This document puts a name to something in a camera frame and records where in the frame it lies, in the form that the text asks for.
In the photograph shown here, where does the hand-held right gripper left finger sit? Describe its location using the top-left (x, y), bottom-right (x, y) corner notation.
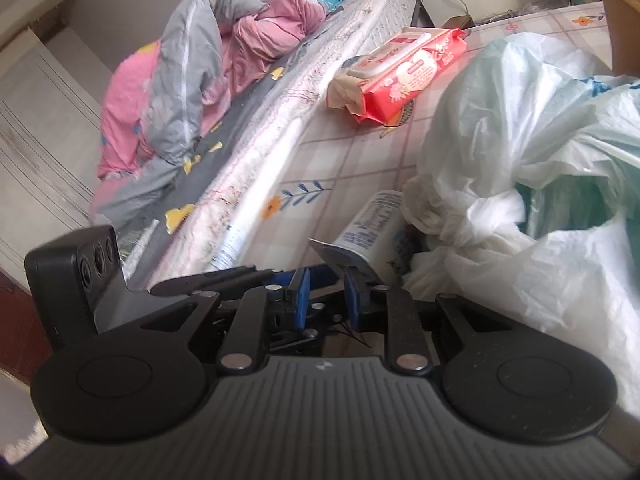
top-left (140, 266), bottom-right (311, 375)

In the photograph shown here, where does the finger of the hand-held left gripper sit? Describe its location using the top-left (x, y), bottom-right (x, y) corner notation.
top-left (306, 291), bottom-right (351, 347)
top-left (150, 265), bottom-right (297, 298)

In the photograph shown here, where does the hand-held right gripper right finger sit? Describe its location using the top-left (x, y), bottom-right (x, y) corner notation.
top-left (344, 267), bottom-right (501, 375)

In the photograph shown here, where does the white tied plastic bag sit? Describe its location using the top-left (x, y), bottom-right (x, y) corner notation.
top-left (400, 32), bottom-right (640, 421)

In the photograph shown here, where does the red wet wipes pack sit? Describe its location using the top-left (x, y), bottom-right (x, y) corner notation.
top-left (347, 27), bottom-right (468, 126)

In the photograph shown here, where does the white wooden cabinet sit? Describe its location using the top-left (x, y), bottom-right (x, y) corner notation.
top-left (0, 0), bottom-right (116, 241)

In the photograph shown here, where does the pink and grey quilt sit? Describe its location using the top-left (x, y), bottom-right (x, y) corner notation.
top-left (90, 0), bottom-right (331, 226)

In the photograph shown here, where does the large cardboard box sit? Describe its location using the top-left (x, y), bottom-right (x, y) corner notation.
top-left (600, 0), bottom-right (640, 76)

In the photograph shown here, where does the white striped mattress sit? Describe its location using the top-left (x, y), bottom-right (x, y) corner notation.
top-left (165, 0), bottom-right (418, 281)

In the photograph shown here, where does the grey bedsheet with yellow print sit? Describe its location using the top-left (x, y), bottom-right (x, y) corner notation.
top-left (90, 10), bottom-right (341, 281)

